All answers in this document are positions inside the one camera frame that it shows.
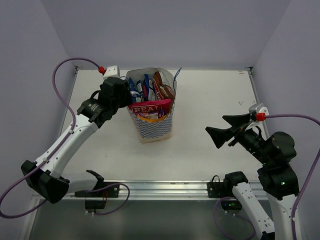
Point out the black base bracket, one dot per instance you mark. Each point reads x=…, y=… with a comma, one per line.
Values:
x=102, y=189
x=217, y=189

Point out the left black base bracket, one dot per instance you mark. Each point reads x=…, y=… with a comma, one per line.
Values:
x=102, y=189

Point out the blue white snack bag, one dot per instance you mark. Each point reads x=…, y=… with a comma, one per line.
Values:
x=148, y=91

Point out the dark blue chip bag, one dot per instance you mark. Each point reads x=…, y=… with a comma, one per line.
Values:
x=135, y=94

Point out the pink Real snack packet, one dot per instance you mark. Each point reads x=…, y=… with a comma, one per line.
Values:
x=157, y=108

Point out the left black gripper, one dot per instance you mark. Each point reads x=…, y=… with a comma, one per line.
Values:
x=122, y=89

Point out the right black base bracket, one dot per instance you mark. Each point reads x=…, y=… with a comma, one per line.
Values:
x=217, y=189

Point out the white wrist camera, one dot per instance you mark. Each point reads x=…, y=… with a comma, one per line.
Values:
x=112, y=71
x=258, y=112

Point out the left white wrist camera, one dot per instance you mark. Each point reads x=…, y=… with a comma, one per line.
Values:
x=112, y=71

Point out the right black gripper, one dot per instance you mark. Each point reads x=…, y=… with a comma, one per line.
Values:
x=220, y=135

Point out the orange snack packet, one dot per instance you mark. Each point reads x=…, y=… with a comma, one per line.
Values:
x=152, y=118

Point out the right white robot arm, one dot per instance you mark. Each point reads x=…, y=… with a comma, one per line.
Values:
x=276, y=176

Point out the aluminium mounting rail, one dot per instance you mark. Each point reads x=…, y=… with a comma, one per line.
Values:
x=157, y=190

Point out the blue patterned paper bag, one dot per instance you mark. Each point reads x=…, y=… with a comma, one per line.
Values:
x=151, y=131

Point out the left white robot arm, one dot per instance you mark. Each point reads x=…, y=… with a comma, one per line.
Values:
x=45, y=174

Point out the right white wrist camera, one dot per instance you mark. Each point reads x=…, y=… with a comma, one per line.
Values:
x=258, y=112

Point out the brown cassava chips bag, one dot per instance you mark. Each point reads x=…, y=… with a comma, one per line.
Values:
x=164, y=86

